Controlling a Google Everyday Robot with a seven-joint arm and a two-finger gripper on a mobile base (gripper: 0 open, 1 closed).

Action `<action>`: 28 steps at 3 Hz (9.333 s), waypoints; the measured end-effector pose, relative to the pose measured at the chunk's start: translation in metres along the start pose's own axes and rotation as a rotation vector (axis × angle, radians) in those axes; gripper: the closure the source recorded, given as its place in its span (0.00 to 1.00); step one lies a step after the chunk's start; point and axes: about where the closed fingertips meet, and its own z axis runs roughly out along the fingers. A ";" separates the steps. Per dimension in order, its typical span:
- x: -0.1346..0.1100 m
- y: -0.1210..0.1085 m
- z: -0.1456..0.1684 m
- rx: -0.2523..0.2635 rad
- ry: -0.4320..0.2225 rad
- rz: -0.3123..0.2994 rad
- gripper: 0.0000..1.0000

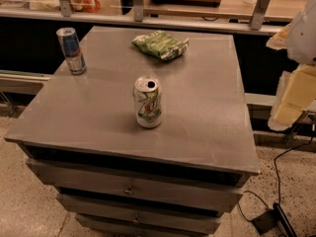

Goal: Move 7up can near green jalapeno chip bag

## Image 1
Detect metal shelf bracket right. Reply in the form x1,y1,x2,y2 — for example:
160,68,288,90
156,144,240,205
250,0,271,31

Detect blue silver energy drink can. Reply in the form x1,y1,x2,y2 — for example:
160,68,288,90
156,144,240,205
56,28,86,75

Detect white green 7up can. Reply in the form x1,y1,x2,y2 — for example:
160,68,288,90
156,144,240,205
132,76,162,128

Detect black floor pedal box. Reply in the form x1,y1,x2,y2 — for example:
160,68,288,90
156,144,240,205
251,202,298,237

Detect grey drawer cabinet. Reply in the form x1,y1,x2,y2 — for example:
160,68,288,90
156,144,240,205
6,27,259,237

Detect top drawer with knob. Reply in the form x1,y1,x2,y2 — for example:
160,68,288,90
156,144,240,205
27,158,242,212

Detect drawer with knob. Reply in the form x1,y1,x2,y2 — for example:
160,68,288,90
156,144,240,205
56,194,220,236
27,158,242,212

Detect middle drawer with knob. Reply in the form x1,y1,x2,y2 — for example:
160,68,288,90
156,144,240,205
56,194,220,236

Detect black floor cable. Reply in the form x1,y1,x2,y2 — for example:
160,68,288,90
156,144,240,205
236,116,316,223

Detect metal shelf bracket middle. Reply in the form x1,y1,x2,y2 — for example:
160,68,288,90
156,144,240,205
133,0,143,22

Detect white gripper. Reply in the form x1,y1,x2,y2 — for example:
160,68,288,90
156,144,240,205
266,0,316,131

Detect long wooden shelf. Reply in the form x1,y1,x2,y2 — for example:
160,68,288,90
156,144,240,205
0,0,316,38

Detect green jalapeno chip bag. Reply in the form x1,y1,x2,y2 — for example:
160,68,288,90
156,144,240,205
131,30,189,61

